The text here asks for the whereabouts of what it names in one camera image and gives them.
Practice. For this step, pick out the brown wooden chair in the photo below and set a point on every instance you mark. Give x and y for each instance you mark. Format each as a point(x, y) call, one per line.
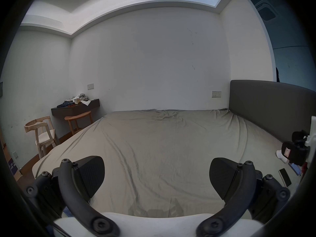
point(77, 122)

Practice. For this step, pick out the blue-screen phone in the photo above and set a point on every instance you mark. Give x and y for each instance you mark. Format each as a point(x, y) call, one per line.
point(294, 168)

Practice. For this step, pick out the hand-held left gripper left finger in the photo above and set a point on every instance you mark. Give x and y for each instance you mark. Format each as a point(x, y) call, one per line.
point(74, 201)

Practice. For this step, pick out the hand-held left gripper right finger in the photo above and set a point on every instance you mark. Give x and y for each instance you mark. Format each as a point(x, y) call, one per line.
point(240, 196)

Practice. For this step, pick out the dark wall desk with clutter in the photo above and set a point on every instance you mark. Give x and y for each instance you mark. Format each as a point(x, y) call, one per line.
point(74, 107)

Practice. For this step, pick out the small white object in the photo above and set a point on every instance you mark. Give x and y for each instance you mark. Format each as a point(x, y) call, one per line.
point(282, 155)

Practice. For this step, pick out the pale wooden chair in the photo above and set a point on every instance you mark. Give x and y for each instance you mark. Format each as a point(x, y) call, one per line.
point(43, 134)

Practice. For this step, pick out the black phone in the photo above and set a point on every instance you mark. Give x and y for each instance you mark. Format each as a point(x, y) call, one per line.
point(285, 177)

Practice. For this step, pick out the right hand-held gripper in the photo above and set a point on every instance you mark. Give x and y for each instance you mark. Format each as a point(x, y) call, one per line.
point(313, 137)

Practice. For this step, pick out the wall switch plate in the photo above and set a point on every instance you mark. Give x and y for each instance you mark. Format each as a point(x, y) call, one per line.
point(90, 86)
point(216, 94)

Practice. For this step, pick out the bed with beige sheet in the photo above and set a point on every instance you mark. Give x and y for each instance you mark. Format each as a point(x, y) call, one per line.
point(160, 144)

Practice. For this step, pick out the grey padded headboard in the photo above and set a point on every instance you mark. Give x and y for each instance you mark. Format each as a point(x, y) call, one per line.
point(269, 105)

